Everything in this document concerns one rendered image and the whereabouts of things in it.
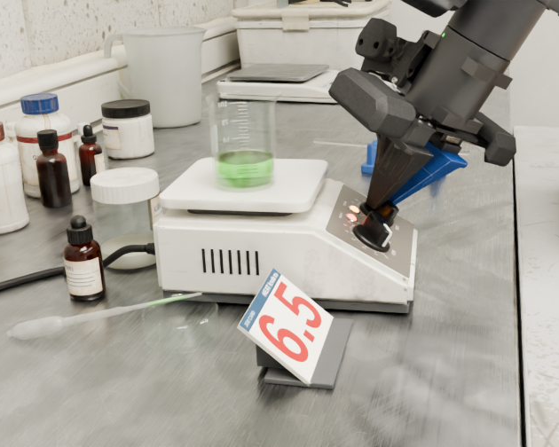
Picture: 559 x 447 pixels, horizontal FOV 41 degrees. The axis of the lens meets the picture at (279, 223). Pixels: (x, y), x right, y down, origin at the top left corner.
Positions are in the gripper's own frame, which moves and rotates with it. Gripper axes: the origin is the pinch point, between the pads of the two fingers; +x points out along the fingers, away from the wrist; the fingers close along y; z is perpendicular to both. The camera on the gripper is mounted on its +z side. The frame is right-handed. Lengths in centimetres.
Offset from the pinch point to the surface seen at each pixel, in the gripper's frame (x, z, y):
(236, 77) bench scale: 20, 71, -37
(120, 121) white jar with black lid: 22, 46, -3
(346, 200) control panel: 4.0, 1.2, 2.3
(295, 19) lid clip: 9, 86, -57
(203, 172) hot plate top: 7.7, 9.0, 11.1
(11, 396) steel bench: 19.0, -4.2, 28.0
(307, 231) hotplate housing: 4.7, -3.1, 9.7
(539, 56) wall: -7, 70, -119
